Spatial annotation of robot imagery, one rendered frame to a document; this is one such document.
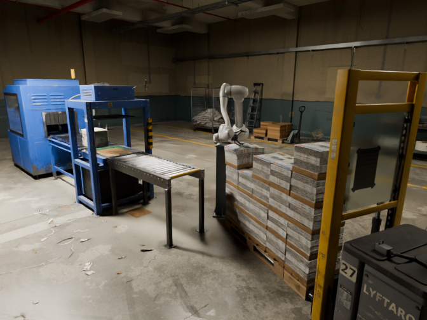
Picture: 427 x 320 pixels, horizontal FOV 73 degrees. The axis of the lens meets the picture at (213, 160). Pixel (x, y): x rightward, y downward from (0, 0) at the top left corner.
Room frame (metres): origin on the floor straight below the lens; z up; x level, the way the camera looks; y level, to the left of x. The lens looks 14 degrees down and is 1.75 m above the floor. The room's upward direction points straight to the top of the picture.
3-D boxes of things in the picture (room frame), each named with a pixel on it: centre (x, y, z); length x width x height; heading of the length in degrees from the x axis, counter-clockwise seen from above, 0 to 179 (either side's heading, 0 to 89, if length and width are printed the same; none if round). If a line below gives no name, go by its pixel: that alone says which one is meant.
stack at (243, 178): (2.96, -0.57, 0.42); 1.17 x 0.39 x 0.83; 26
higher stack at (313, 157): (2.31, -0.89, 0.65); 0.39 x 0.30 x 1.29; 116
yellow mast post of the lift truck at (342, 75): (1.77, -0.78, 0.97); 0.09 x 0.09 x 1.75; 26
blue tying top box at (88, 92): (4.27, 1.52, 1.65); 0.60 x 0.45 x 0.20; 137
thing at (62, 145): (5.05, 2.34, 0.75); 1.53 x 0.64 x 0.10; 47
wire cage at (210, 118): (11.51, 0.19, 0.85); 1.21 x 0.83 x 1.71; 47
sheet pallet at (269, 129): (9.74, -1.99, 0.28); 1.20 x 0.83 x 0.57; 47
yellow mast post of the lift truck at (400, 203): (2.06, -1.37, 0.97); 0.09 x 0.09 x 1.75; 26
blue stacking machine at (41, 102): (6.17, 3.46, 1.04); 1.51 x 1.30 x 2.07; 47
